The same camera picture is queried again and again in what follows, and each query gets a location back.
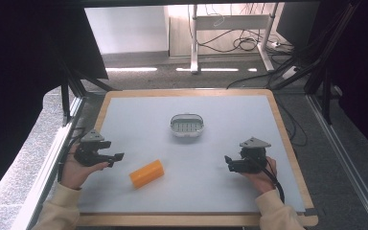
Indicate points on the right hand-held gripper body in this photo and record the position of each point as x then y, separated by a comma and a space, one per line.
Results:
252, 156

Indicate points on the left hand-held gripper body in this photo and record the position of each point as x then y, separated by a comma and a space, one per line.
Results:
88, 150

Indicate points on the person's right hand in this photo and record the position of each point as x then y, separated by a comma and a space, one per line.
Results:
262, 180

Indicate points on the person's left hand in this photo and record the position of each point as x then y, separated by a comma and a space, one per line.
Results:
73, 172

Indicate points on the orange soap bar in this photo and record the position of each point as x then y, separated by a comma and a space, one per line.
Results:
147, 173

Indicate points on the white soap dish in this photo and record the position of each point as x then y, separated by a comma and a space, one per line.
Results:
187, 126

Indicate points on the black metal stand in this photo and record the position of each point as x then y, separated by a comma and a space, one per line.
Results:
65, 99
326, 92

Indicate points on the white power strip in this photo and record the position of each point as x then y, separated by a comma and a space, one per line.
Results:
289, 72

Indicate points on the black curtain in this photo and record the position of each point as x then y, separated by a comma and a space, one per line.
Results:
357, 57
28, 64

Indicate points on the aluminium rail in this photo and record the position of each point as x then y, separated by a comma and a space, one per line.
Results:
348, 159
48, 172

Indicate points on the white desk frame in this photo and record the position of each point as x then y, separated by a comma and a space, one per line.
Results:
198, 22

